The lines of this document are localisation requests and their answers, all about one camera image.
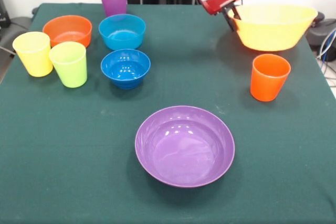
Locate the purple plastic bowl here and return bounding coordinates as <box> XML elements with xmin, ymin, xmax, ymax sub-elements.
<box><xmin>134</xmin><ymin>105</ymin><xmax>236</xmax><ymax>188</ymax></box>

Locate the red plastic cup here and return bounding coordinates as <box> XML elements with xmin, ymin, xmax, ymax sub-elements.
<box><xmin>250</xmin><ymin>54</ymin><xmax>292</xmax><ymax>102</ymax></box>

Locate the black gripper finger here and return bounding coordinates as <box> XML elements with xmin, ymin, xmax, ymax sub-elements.
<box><xmin>223</xmin><ymin>7</ymin><xmax>238</xmax><ymax>33</ymax></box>
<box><xmin>231</xmin><ymin>3</ymin><xmax>243</xmax><ymax>21</ymax></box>

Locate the dark green tablecloth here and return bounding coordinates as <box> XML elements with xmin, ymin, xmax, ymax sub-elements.
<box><xmin>0</xmin><ymin>3</ymin><xmax>336</xmax><ymax>224</ymax></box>

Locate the yellow plastic cup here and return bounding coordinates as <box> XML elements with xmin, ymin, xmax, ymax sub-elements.
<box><xmin>12</xmin><ymin>31</ymin><xmax>54</xmax><ymax>78</ymax></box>

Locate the light blue plastic bowl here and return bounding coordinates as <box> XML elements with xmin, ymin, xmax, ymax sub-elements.
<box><xmin>98</xmin><ymin>14</ymin><xmax>146</xmax><ymax>51</ymax></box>

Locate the orange-red plastic bowl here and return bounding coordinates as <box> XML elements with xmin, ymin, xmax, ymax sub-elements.
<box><xmin>42</xmin><ymin>15</ymin><xmax>93</xmax><ymax>49</ymax></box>

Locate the dark blue plastic bowl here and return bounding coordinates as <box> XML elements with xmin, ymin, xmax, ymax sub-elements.
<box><xmin>100</xmin><ymin>48</ymin><xmax>151</xmax><ymax>90</ymax></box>

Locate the large yellow plastic bowl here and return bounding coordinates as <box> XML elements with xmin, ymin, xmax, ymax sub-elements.
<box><xmin>227</xmin><ymin>3</ymin><xmax>319</xmax><ymax>52</ymax></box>

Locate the tangle of floor cables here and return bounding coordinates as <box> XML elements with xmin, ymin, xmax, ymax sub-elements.
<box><xmin>316</xmin><ymin>29</ymin><xmax>336</xmax><ymax>88</ymax></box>

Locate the green plastic cup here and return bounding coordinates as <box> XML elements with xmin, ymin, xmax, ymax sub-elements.
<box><xmin>48</xmin><ymin>41</ymin><xmax>88</xmax><ymax>88</ymax></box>

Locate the purple plastic cup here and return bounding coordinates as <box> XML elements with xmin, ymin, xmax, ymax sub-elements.
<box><xmin>98</xmin><ymin>0</ymin><xmax>128</xmax><ymax>18</ymax></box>

